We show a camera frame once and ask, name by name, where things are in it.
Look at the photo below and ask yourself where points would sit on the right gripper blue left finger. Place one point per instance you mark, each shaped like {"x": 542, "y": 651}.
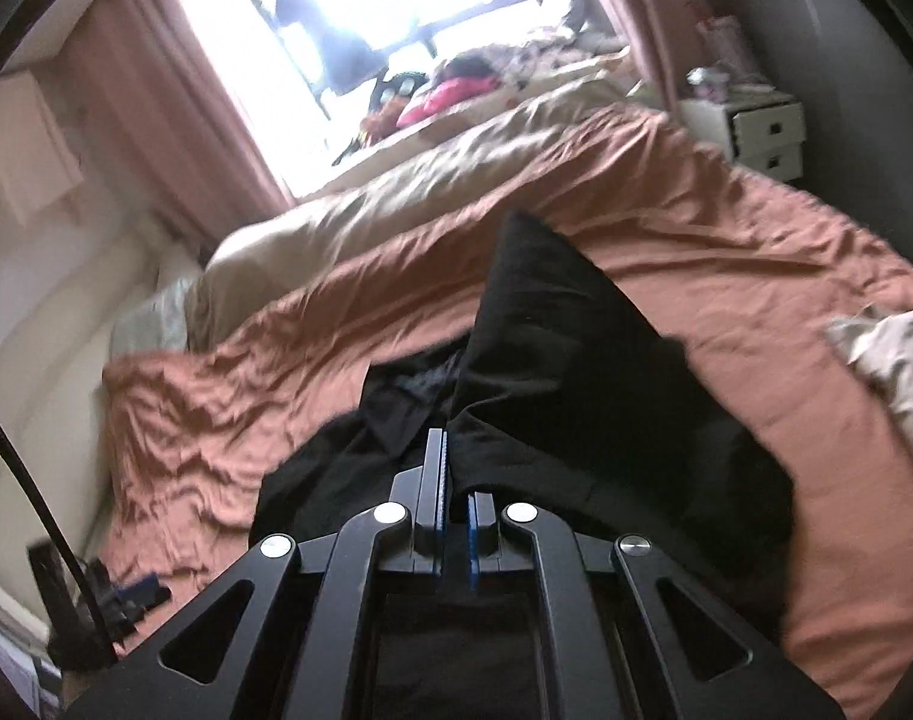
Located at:
{"x": 394, "y": 548}

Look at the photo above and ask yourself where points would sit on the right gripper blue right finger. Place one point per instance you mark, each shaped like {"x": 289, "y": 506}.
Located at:
{"x": 532, "y": 551}

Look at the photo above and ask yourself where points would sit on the black button-up shirt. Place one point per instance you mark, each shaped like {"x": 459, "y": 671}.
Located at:
{"x": 562, "y": 395}

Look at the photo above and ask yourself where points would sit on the brown bed blanket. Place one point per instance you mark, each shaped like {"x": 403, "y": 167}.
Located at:
{"x": 745, "y": 271}

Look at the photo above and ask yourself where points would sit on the cream padded headboard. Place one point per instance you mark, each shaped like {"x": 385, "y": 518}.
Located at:
{"x": 51, "y": 394}

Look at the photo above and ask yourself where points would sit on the light green pillow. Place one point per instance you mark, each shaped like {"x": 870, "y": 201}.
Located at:
{"x": 156, "y": 324}

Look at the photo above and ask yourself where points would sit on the beige duvet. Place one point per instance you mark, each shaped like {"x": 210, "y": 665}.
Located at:
{"x": 315, "y": 270}

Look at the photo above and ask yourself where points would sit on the cream folded sheet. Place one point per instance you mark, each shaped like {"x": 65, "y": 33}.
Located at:
{"x": 879, "y": 347}

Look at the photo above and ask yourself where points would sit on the pink cushion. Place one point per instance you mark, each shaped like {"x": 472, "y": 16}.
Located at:
{"x": 446, "y": 95}

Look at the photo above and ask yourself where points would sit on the black plush toy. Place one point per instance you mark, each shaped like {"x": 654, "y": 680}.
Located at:
{"x": 400, "y": 85}

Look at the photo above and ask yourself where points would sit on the white bedside cabinet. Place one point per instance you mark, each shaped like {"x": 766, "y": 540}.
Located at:
{"x": 764, "y": 132}

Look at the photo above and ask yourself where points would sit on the cream hanging cloth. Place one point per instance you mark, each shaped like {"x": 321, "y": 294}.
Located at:
{"x": 37, "y": 167}

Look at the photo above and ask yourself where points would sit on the hanging dark trousers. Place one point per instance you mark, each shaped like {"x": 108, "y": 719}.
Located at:
{"x": 346, "y": 60}

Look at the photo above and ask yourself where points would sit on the pink left curtain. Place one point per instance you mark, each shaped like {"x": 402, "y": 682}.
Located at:
{"x": 140, "y": 69}

